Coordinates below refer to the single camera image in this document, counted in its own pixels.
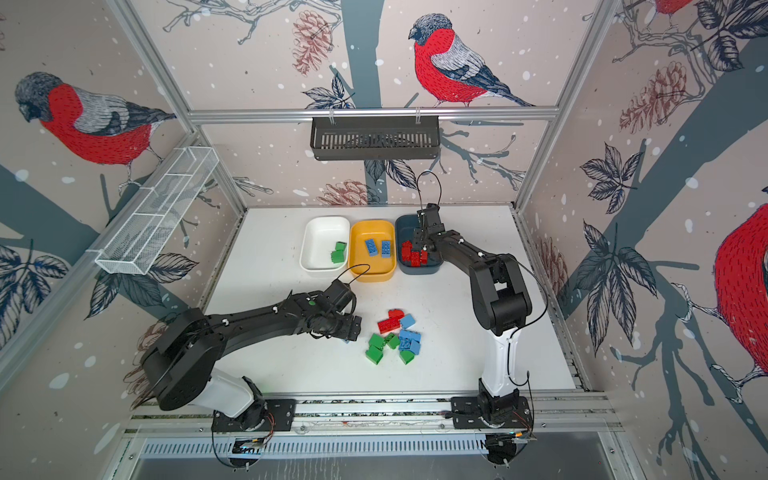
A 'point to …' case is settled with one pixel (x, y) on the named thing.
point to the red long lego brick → (419, 258)
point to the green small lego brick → (340, 246)
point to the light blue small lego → (408, 321)
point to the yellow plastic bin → (362, 267)
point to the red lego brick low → (395, 316)
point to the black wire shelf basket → (342, 138)
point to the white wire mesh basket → (145, 226)
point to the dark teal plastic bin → (404, 232)
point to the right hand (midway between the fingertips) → (421, 237)
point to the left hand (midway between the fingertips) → (349, 329)
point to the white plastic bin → (318, 241)
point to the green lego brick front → (375, 349)
